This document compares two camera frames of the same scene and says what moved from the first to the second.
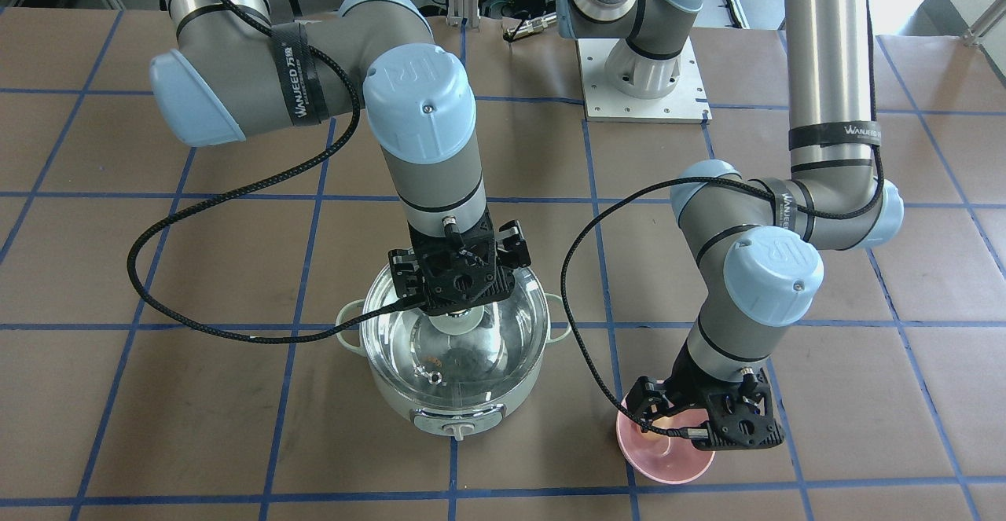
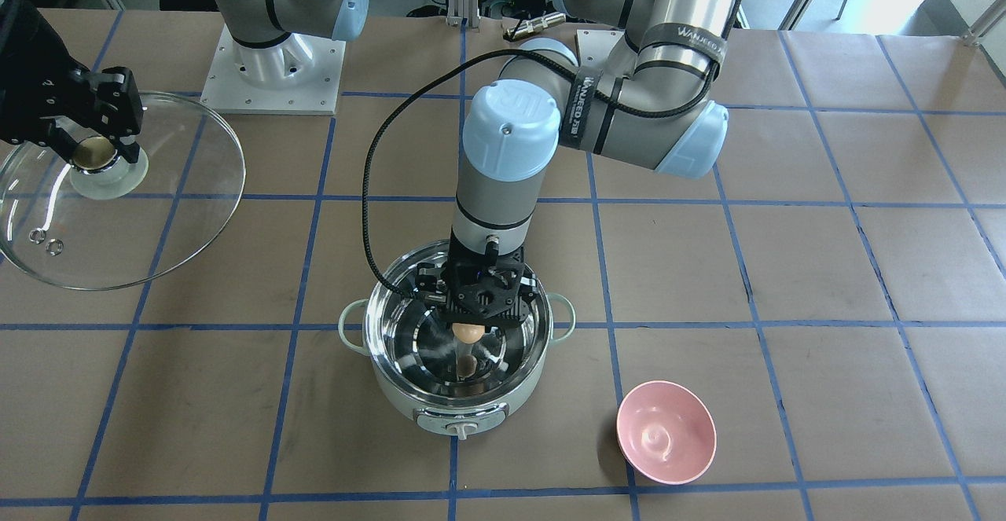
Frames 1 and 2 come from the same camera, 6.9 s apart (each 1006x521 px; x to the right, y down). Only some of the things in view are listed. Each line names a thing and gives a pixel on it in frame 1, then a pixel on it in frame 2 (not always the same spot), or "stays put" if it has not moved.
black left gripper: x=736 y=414 → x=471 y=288
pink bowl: x=664 y=458 stays put
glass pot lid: x=460 y=356 → x=99 y=221
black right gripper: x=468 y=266 → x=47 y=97
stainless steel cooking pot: x=462 y=370 stays put
